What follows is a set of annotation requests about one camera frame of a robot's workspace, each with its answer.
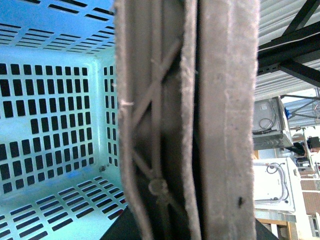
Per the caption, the grey basket handle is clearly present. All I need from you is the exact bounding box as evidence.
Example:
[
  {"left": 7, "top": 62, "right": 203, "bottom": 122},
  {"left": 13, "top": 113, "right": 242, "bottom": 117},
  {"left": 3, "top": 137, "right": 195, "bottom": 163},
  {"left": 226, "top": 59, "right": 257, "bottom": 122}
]
[{"left": 114, "top": 0, "right": 260, "bottom": 240}]

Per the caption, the light blue plastic basket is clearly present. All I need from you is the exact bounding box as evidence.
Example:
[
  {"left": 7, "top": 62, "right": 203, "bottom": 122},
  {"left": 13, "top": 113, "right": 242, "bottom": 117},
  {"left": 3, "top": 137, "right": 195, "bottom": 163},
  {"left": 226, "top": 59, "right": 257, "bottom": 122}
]
[{"left": 0, "top": 0, "right": 127, "bottom": 240}]

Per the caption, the grey appliance upper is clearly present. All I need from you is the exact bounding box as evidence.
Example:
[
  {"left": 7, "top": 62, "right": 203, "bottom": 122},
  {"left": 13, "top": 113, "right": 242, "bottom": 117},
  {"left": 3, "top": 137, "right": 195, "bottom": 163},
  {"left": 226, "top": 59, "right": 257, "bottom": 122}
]
[{"left": 252, "top": 96, "right": 293, "bottom": 151}]

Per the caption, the white appliance with cables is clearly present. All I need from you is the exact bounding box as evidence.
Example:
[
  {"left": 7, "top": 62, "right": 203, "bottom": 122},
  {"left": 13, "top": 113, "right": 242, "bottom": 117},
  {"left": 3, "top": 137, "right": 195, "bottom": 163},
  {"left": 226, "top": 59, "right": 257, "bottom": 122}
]
[{"left": 253, "top": 157, "right": 301, "bottom": 214}]

